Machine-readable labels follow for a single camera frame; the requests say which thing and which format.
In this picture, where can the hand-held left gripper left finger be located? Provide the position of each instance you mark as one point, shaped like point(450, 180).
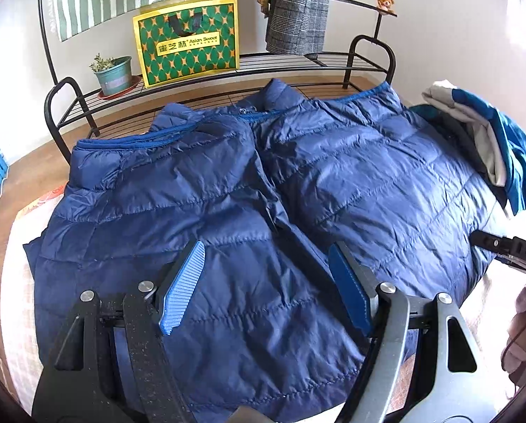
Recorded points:
point(181, 286)

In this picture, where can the grey plaid coat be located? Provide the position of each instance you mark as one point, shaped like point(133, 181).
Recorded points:
point(298, 9)

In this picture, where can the blue and white garment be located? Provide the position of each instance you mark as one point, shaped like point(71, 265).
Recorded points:
point(509, 141)

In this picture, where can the navy puffer jacket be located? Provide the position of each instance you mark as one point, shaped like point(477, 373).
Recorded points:
point(227, 211)

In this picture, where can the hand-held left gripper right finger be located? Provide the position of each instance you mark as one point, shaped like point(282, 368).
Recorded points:
point(351, 291)

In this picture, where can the black metal clothes rack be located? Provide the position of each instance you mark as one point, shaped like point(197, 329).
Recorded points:
point(298, 59)

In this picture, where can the orange plastic-wrapped mattress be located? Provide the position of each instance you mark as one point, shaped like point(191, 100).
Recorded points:
point(42, 200)

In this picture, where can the person's right hand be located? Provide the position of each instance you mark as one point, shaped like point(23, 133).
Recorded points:
point(525, 326)

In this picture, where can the small potted plant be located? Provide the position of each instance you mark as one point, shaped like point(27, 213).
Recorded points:
point(113, 77)

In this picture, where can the small teddy bear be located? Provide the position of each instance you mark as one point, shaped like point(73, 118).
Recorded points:
point(385, 3)

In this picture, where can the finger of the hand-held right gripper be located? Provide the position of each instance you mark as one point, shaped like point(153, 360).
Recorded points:
point(492, 243)

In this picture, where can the green and yellow gift bag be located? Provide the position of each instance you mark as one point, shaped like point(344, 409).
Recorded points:
point(188, 44)

